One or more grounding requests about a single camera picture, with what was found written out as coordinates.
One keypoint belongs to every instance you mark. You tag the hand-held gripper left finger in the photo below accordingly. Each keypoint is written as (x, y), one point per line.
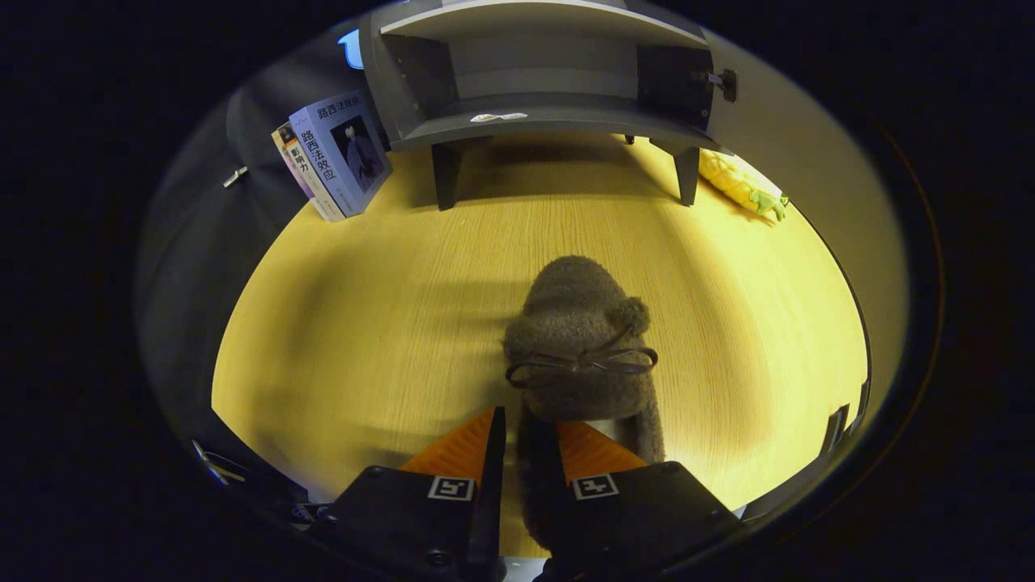
(491, 517)

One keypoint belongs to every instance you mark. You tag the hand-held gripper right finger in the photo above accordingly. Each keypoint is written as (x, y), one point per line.
(647, 517)

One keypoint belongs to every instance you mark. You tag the brown fuzzy shoe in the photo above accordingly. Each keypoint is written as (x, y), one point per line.
(574, 307)

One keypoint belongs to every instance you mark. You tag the dark grey shoe cabinet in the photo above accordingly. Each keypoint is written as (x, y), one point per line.
(566, 113)

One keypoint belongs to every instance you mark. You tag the yellow plush toy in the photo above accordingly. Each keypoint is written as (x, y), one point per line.
(732, 182)

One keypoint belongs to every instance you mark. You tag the blue grey book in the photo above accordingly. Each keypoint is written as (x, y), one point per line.
(340, 153)

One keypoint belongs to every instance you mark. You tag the black backdrop cloth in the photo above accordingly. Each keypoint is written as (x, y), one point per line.
(186, 267)

